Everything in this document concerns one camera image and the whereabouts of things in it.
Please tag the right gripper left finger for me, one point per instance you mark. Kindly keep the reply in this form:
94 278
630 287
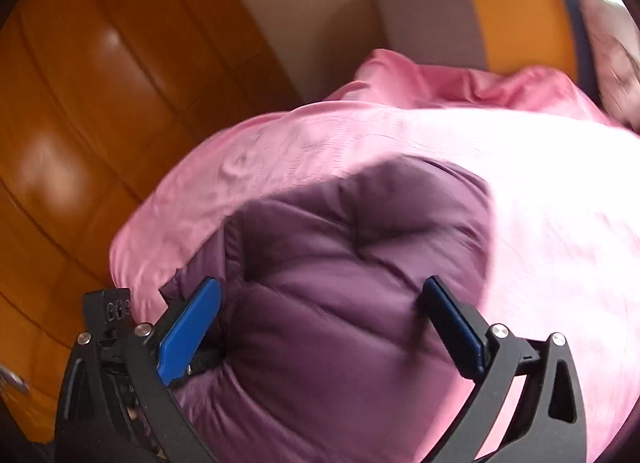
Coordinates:
157 355

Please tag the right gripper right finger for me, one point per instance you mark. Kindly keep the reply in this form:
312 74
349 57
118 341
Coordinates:
548 423

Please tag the purple quilted down jacket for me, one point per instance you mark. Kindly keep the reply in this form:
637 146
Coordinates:
321 354

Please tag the pink bedspread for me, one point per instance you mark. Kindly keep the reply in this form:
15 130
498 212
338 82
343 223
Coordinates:
563 183

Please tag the wooden wardrobe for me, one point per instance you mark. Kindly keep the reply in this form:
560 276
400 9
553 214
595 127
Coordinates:
99 100

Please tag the deer print pillow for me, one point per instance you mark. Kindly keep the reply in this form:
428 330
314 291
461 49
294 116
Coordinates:
614 41

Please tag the grey yellow blue headboard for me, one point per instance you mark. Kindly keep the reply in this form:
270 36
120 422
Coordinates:
497 36

